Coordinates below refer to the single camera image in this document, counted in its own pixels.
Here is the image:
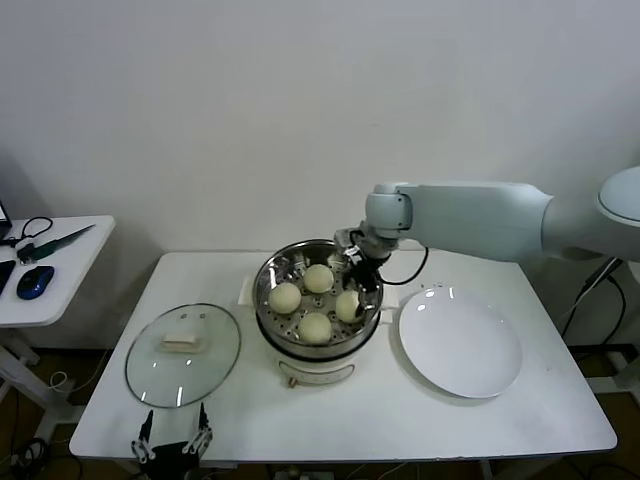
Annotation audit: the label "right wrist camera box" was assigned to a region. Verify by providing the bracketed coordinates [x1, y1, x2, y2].
[333, 227, 366, 261]

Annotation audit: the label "glass lid with cream handle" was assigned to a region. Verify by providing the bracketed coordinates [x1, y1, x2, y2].
[124, 302, 243, 409]

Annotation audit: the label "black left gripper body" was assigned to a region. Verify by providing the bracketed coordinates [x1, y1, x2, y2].
[142, 442, 201, 471]

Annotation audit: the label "white round plate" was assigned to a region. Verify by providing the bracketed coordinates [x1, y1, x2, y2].
[398, 287, 525, 400]

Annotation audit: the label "black looped cable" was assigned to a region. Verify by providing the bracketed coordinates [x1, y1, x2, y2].
[0, 216, 54, 247]

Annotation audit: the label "stainless steel steamer basket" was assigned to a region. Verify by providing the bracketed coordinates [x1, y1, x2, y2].
[252, 239, 385, 346]

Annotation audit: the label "black floor cables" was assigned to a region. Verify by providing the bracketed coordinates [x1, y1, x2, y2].
[9, 437, 84, 480]

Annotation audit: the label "white side table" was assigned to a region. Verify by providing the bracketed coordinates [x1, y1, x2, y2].
[0, 214, 117, 441]

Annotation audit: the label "black wall cable with adapter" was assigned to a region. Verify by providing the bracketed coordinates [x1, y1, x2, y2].
[559, 254, 629, 346]

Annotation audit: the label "white steamed baozi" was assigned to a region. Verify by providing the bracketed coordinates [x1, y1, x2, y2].
[267, 282, 303, 316]
[303, 263, 335, 295]
[297, 312, 335, 345]
[333, 290, 362, 324]

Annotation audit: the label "blue computer mouse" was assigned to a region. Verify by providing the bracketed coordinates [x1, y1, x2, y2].
[17, 265, 56, 300]

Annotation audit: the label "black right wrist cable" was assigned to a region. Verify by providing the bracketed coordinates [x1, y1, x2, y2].
[377, 244, 431, 285]

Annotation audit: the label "white floor cable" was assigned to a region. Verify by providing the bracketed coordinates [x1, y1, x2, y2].
[48, 370, 76, 396]

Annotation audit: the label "cream electric cooker pot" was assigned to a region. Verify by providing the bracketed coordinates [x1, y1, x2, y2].
[238, 274, 401, 390]

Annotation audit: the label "white desk foot bar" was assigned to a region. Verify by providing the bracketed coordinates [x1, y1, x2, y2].
[567, 344, 640, 396]

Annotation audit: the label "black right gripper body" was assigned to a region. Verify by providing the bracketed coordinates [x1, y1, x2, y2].
[349, 255, 384, 287]

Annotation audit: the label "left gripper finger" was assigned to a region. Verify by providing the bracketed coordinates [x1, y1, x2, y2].
[182, 402, 215, 454]
[130, 409, 154, 460]

